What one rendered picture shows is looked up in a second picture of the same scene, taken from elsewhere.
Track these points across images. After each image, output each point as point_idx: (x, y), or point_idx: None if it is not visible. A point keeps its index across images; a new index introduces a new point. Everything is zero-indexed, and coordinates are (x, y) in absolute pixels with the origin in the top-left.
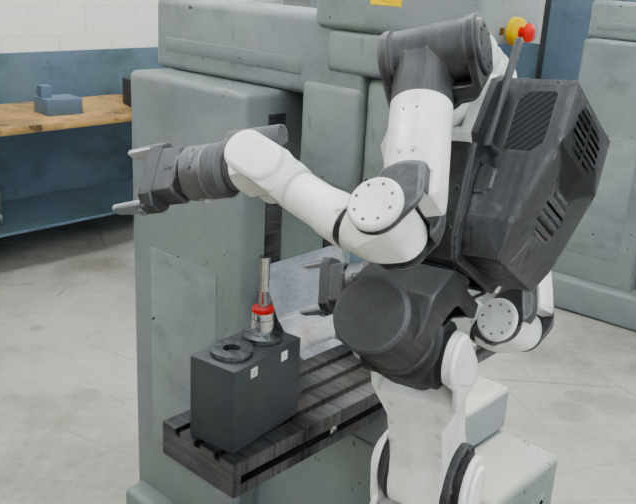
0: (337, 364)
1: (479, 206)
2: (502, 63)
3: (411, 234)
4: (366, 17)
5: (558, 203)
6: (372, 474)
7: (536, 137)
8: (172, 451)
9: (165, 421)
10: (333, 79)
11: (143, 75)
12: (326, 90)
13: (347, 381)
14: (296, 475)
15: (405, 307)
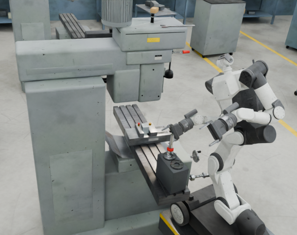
0: (145, 152)
1: (259, 100)
2: None
3: None
4: (145, 46)
5: None
6: (217, 168)
7: None
8: (163, 203)
9: (159, 196)
10: (128, 67)
11: (37, 91)
12: (126, 72)
13: (157, 154)
14: (123, 192)
15: (274, 128)
